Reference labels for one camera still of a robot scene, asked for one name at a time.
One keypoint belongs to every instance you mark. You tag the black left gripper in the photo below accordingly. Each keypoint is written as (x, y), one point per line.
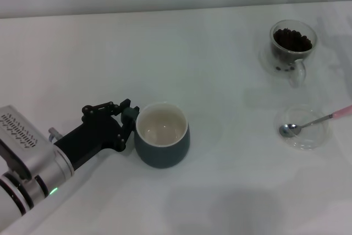
(93, 136)

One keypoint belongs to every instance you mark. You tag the dark teal ceramic mug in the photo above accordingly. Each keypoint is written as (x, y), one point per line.
(165, 155)

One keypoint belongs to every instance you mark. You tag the coffee bean pile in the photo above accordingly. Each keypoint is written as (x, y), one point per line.
(291, 39)

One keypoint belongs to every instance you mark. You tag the silver connector plug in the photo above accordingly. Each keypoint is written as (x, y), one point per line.
(53, 133)

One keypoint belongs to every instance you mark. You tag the small clear glass dish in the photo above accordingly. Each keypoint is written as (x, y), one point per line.
(310, 138)

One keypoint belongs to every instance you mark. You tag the silver vented wrist camera housing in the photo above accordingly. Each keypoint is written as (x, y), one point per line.
(19, 130)

